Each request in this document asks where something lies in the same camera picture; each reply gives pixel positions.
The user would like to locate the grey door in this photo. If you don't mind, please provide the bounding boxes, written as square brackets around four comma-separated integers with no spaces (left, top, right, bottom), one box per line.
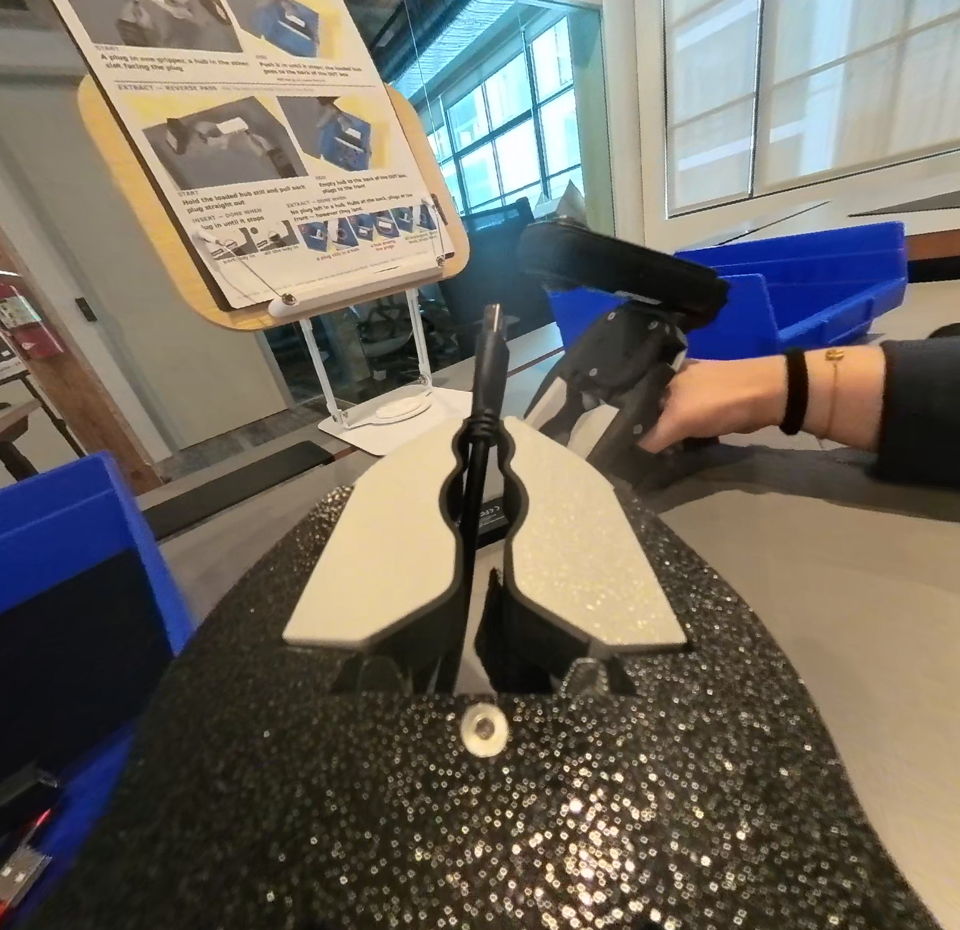
[45,67,290,451]

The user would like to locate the person's right forearm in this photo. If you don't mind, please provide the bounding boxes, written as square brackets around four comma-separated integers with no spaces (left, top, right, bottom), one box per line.
[783,337,960,488]

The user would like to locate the gold bracelet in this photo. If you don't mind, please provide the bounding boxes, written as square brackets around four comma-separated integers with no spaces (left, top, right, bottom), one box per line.
[819,347,846,440]

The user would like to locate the black desk cable cover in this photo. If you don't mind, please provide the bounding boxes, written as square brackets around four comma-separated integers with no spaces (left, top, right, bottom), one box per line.
[138,441,335,541]

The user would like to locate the wooden office table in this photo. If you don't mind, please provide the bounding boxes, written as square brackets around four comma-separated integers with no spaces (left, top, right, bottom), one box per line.
[0,401,85,482]

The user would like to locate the thick black usb cable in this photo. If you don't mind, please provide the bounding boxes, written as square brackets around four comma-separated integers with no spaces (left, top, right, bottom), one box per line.
[438,303,513,692]

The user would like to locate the red-tipped usb cable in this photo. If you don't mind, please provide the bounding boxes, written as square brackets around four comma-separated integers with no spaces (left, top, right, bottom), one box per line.
[0,806,54,901]

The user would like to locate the instruction poster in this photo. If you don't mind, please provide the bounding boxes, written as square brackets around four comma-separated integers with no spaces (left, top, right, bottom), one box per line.
[33,0,451,312]

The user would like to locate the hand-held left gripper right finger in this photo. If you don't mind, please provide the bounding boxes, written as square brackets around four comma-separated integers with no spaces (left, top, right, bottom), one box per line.
[483,417,689,659]

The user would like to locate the black usb hub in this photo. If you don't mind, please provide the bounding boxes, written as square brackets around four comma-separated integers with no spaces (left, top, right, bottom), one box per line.
[468,487,526,548]

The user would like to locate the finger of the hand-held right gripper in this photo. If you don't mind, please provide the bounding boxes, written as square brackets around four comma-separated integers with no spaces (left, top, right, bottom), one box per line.
[525,378,594,451]
[581,405,625,467]

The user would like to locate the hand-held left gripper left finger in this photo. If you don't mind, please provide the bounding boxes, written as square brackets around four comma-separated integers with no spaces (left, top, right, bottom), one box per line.
[282,418,481,655]

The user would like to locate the instruction sheet on stand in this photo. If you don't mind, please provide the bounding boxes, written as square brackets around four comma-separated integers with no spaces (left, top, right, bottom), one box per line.
[77,67,481,454]

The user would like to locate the black hair tie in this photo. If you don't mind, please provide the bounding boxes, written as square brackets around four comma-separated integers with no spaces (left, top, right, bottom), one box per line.
[778,349,811,437]

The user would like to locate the person's right hand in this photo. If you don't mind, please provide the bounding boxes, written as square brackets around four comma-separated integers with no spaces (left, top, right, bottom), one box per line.
[641,348,796,456]

